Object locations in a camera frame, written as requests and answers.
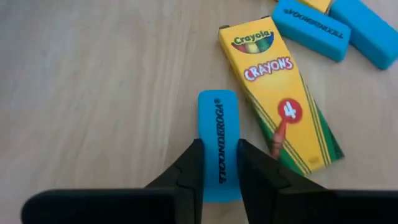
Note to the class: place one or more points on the blue eraser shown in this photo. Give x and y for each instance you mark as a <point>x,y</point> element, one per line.
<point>311,31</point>
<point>219,124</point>
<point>370,31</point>

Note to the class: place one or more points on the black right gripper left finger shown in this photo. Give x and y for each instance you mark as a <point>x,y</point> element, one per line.
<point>124,205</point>

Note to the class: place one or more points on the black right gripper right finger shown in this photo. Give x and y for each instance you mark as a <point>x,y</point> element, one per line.
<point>295,205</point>

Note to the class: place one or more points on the yellow crayon box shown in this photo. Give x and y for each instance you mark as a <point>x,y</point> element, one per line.
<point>317,3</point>
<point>273,93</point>

